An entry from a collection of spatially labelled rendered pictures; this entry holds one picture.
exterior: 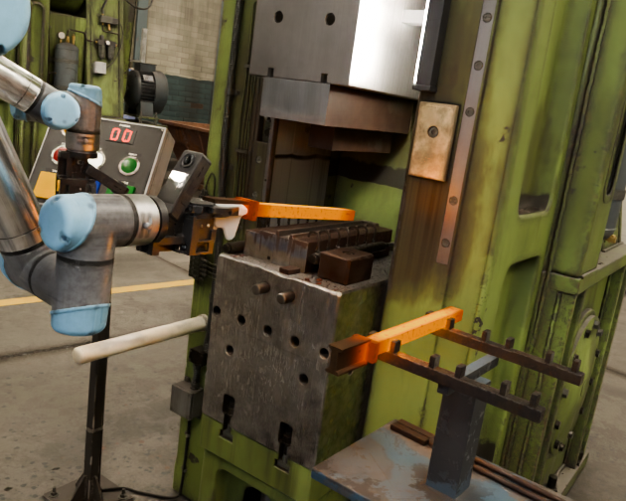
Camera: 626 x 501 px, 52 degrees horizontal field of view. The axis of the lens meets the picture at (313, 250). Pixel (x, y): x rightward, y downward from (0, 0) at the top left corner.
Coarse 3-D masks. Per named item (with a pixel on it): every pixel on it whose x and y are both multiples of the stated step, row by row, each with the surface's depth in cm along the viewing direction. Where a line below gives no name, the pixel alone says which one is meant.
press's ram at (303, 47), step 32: (288, 0) 151; (320, 0) 146; (352, 0) 141; (384, 0) 147; (416, 0) 159; (256, 32) 157; (288, 32) 152; (320, 32) 146; (352, 32) 142; (384, 32) 150; (416, 32) 162; (256, 64) 158; (288, 64) 153; (320, 64) 147; (352, 64) 143; (384, 64) 153; (416, 64) 166; (416, 96) 170
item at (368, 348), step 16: (416, 320) 120; (432, 320) 121; (352, 336) 103; (368, 336) 107; (384, 336) 109; (400, 336) 111; (416, 336) 116; (336, 352) 98; (352, 352) 101; (368, 352) 104; (336, 368) 98; (352, 368) 101
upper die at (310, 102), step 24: (264, 96) 158; (288, 96) 154; (312, 96) 150; (336, 96) 149; (360, 96) 158; (384, 96) 167; (312, 120) 150; (336, 120) 152; (360, 120) 160; (384, 120) 169; (408, 120) 180
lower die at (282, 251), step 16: (304, 224) 184; (320, 224) 182; (336, 224) 180; (256, 240) 164; (272, 240) 161; (288, 240) 158; (304, 240) 157; (320, 240) 159; (336, 240) 164; (352, 240) 171; (368, 240) 178; (384, 240) 185; (256, 256) 164; (272, 256) 162; (288, 256) 158; (304, 256) 156; (304, 272) 156
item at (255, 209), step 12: (240, 204) 109; (252, 204) 111; (264, 204) 116; (276, 204) 120; (252, 216) 111; (264, 216) 115; (276, 216) 118; (288, 216) 121; (300, 216) 124; (312, 216) 127; (324, 216) 131; (336, 216) 134; (348, 216) 138
